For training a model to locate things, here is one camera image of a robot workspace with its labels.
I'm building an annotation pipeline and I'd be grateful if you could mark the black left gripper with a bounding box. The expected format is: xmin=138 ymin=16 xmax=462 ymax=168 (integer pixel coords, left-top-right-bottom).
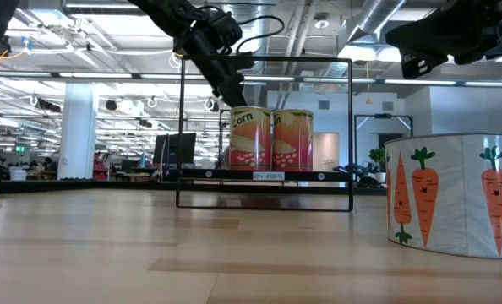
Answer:
xmin=173 ymin=29 xmax=255 ymax=109

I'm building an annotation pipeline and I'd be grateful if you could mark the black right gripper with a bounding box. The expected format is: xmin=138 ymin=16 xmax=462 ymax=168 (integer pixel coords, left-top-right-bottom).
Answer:
xmin=385 ymin=0 xmax=502 ymax=80

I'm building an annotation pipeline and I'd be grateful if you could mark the corn can red orange label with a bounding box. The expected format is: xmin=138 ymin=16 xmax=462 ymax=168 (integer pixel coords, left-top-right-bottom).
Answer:
xmin=271 ymin=108 xmax=314 ymax=172
xmin=228 ymin=105 xmax=273 ymax=171

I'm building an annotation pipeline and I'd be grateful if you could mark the carrots can white orange label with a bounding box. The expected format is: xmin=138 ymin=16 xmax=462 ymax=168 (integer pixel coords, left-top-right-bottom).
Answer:
xmin=384 ymin=133 xmax=502 ymax=259

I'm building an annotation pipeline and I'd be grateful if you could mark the black computer monitor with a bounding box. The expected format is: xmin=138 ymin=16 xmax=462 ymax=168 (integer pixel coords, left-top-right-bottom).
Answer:
xmin=152 ymin=132 xmax=198 ymax=171

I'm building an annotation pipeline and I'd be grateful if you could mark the round ceiling sensor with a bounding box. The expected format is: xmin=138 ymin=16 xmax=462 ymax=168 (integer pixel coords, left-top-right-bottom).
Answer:
xmin=313 ymin=12 xmax=330 ymax=30

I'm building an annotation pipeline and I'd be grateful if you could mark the green plant white pot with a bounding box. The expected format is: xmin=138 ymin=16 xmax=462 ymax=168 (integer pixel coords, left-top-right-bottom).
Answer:
xmin=368 ymin=147 xmax=388 ymax=184

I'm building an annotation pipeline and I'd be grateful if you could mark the white building column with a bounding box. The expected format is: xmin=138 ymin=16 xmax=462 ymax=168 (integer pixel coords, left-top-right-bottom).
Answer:
xmin=56 ymin=82 xmax=99 ymax=182

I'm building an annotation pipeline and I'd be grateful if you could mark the silver ribbed air duct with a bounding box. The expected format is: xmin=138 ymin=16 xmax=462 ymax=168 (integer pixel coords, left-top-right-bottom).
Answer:
xmin=221 ymin=0 xmax=270 ymax=107

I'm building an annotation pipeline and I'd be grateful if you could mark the large silver air duct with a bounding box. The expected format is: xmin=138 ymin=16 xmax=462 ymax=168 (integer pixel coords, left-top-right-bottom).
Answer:
xmin=337 ymin=0 xmax=407 ymax=56

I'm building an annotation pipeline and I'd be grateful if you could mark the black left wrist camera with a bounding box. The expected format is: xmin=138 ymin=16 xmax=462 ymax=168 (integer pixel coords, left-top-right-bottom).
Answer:
xmin=208 ymin=8 xmax=244 ymax=55

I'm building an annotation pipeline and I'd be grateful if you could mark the black metal station frame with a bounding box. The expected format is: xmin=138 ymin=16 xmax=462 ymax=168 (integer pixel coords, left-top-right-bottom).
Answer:
xmin=353 ymin=113 xmax=414 ymax=183

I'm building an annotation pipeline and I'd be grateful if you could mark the wooden shelf black wire frame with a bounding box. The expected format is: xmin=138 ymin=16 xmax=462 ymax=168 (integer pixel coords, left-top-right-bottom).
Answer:
xmin=175 ymin=54 xmax=355 ymax=213

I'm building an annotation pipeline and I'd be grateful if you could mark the black aluminium table frame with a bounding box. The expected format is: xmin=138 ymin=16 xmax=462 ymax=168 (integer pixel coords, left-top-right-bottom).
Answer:
xmin=0 ymin=179 xmax=387 ymax=196

